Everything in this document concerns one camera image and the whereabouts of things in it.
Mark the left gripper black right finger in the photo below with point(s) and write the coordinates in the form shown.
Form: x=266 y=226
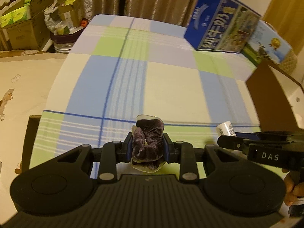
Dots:
x=182 y=153

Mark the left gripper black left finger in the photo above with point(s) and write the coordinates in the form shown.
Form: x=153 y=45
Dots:
x=113 y=153

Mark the dark purple velvet scrunchie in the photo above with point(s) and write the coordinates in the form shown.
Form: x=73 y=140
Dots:
x=147 y=144

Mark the small white pill bottle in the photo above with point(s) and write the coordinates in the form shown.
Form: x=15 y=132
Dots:
x=225 y=128

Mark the person's right hand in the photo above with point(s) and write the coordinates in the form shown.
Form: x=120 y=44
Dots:
x=293 y=191

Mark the brown open cardboard box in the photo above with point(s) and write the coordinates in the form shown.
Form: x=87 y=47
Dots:
x=278 y=99

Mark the checkered bed sheet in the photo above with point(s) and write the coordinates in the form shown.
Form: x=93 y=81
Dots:
x=121 y=67

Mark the quilted beige cushion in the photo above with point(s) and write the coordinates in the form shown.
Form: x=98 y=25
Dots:
x=289 y=63

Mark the light blue cow milk box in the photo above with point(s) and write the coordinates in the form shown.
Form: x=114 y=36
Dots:
x=266 y=43

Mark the beige cartoon blanket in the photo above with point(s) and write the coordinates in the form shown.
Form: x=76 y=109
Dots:
x=26 y=79

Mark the dark blue milk carton box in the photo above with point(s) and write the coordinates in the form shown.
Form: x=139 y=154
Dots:
x=221 y=25

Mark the white crumpled plastic bag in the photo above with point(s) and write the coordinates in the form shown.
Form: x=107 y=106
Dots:
x=63 y=17

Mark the cardboard box with green packs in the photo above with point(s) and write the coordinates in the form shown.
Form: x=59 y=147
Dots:
x=22 y=24

